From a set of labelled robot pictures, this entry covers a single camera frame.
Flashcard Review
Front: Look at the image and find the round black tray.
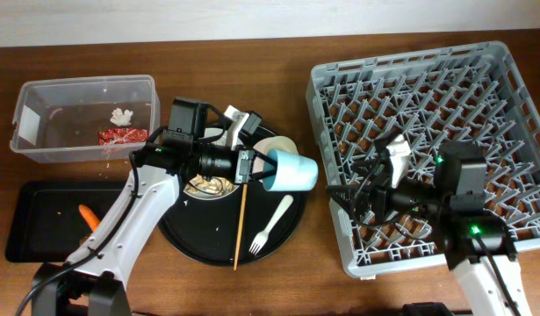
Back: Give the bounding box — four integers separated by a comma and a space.
158, 183, 307, 267

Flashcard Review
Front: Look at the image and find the white plastic fork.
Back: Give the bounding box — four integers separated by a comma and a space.
248, 195, 294, 255

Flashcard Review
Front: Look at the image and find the wooden chopstick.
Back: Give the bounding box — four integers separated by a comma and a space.
233, 184, 248, 271

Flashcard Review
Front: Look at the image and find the orange carrot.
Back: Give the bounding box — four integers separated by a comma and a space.
78, 205, 101, 232

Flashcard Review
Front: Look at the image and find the black rectangular tray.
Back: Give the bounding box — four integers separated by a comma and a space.
5, 181, 124, 262

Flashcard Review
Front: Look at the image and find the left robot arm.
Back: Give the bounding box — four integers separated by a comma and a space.
17, 98, 277, 315

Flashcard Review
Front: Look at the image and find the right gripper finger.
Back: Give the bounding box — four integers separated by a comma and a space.
326, 185, 360, 219
373, 131, 400, 154

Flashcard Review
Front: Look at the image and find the grey plate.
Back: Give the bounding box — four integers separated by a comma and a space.
184, 175, 238, 200

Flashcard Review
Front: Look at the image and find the brown food chunk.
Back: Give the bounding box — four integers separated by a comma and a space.
79, 234, 90, 246

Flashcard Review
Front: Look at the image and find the clear plastic bin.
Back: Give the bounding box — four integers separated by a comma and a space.
10, 75, 160, 163

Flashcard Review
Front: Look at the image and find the grey dishwasher rack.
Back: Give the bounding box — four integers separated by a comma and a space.
306, 41, 540, 279

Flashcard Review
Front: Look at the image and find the pink saucer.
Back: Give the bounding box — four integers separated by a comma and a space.
251, 139, 279, 175

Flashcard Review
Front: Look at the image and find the blue cup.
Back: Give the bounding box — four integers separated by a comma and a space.
263, 148, 319, 191

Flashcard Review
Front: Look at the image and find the crumpled white tissue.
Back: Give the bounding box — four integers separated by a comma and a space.
110, 108, 133, 127

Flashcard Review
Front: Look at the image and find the cream cup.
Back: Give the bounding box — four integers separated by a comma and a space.
264, 136, 299, 154

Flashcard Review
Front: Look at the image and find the red snack wrapper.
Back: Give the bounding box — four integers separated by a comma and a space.
98, 127, 148, 146

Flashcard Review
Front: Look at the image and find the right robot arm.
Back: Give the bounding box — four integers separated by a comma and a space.
326, 133, 531, 315

